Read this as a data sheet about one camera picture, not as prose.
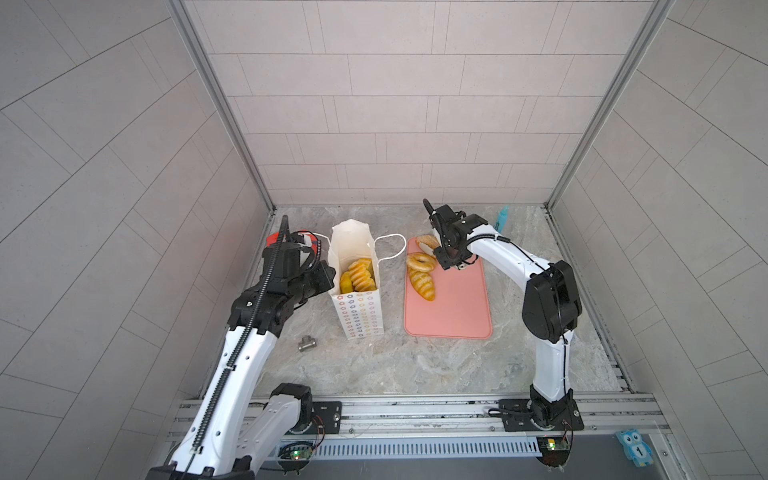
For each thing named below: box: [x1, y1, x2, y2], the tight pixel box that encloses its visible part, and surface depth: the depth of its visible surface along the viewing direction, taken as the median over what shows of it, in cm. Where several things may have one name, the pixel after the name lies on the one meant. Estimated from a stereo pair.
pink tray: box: [404, 237, 492, 339], surface depth 91 cm
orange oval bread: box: [340, 271, 354, 293], surface depth 84 cm
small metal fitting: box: [298, 335, 317, 352], surface depth 82 cm
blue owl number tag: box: [616, 428, 654, 468], surface depth 67 cm
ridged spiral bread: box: [348, 258, 376, 292], surface depth 82 cm
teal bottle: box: [494, 205, 510, 234], surface depth 104 cm
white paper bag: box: [327, 219, 385, 340], surface depth 80 cm
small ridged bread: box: [409, 269, 435, 302], surface depth 93 cm
